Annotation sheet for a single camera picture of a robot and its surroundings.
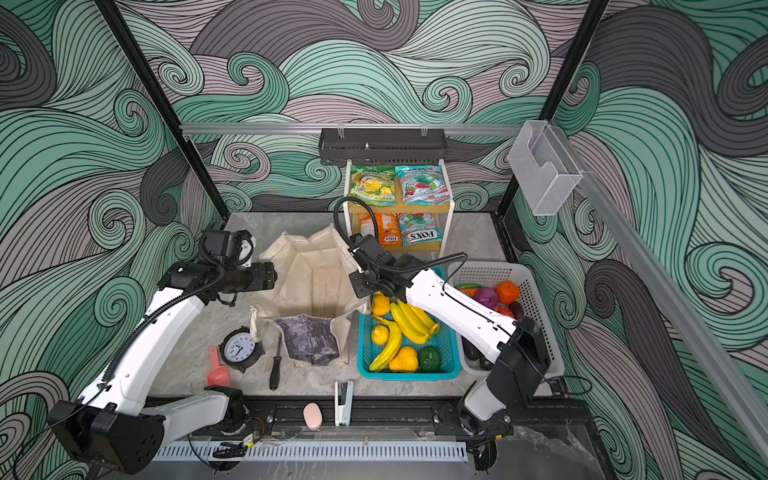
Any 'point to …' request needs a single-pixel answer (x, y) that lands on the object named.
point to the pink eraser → (313, 417)
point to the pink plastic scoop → (219, 375)
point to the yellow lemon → (380, 303)
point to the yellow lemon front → (380, 334)
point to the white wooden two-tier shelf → (445, 209)
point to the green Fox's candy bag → (419, 228)
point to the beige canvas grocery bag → (314, 300)
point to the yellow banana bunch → (416, 323)
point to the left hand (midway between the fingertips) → (263, 273)
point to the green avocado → (428, 358)
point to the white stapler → (343, 401)
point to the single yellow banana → (394, 346)
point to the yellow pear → (405, 361)
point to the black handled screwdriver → (276, 368)
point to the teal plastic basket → (446, 342)
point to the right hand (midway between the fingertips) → (361, 278)
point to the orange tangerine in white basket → (508, 292)
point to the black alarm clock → (240, 350)
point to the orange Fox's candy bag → (388, 229)
